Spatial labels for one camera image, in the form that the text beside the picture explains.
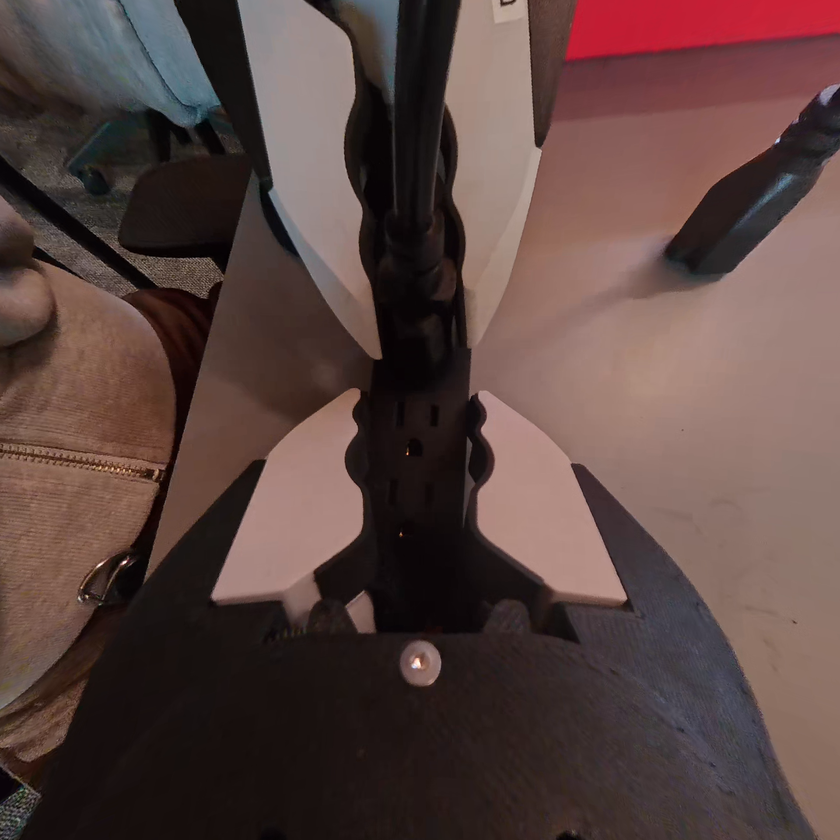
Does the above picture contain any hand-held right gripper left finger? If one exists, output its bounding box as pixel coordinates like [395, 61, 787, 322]
[210, 387, 370, 605]

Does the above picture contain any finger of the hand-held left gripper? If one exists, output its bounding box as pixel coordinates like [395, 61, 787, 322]
[235, 0, 386, 362]
[440, 0, 543, 349]

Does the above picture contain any dark chair seat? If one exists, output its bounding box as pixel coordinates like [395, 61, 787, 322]
[120, 154, 257, 260]

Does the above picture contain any black power plug with cable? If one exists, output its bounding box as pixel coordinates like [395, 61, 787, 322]
[377, 0, 473, 368]

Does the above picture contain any black rectangular plug with cable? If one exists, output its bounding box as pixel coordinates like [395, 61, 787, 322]
[665, 84, 840, 277]

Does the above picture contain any office chair base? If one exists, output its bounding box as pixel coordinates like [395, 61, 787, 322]
[66, 108, 227, 198]

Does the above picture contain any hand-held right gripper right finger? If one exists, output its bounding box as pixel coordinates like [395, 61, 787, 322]
[466, 390, 629, 606]

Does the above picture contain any metal ring clip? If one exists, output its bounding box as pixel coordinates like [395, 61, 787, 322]
[77, 551, 142, 606]

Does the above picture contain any person's beige zip hoodie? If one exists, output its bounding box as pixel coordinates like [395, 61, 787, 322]
[0, 193, 178, 769]

